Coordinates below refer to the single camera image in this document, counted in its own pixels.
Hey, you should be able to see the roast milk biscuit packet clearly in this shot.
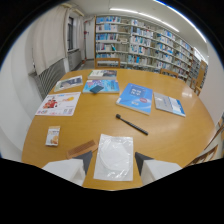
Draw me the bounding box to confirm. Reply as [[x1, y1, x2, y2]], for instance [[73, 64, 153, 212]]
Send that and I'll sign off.
[[45, 125, 62, 148]]

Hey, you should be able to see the wooden comb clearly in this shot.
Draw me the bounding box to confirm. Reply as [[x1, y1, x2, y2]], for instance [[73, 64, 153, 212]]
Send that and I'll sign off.
[[65, 139, 99, 160]]

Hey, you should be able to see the clear plastic bag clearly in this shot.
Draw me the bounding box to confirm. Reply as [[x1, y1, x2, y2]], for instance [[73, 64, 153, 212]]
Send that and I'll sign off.
[[93, 133, 135, 183]]

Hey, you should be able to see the black pen stick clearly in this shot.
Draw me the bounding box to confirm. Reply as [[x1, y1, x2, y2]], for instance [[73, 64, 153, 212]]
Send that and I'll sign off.
[[115, 113, 150, 136]]

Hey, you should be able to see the white red leaflet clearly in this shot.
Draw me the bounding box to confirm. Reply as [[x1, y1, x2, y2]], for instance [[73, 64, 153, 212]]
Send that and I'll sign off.
[[35, 91, 82, 117]]

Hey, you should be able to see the grey and blue booklet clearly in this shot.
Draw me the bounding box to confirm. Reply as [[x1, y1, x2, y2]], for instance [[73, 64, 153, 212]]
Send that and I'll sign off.
[[152, 91, 187, 118]]

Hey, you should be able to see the blue textbook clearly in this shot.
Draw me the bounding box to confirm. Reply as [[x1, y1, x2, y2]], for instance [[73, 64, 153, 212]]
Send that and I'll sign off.
[[115, 82, 154, 116]]

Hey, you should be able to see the small dark blue card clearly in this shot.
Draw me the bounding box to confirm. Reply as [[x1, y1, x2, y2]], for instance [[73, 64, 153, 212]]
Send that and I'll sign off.
[[89, 84, 106, 95]]

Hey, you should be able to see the white magazine with dark photo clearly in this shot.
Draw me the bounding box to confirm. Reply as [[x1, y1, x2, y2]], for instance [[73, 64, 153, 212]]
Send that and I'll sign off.
[[53, 75, 84, 93]]

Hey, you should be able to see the light blue book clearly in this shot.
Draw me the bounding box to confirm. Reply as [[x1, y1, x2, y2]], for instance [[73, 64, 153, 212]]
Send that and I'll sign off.
[[81, 79, 121, 95]]

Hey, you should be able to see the green white book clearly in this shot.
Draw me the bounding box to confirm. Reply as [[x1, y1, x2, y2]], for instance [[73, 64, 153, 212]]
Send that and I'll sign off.
[[87, 69, 118, 81]]

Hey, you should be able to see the library bookshelf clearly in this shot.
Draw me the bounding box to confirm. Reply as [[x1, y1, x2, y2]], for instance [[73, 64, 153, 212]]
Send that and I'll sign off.
[[94, 15, 209, 88]]

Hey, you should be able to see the white curtain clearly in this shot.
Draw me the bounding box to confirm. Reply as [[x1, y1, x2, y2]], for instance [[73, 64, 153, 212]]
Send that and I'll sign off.
[[31, 3, 72, 76]]

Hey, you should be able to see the wall radiator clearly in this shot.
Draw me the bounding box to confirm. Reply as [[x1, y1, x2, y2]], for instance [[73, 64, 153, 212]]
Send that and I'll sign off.
[[31, 57, 70, 101]]

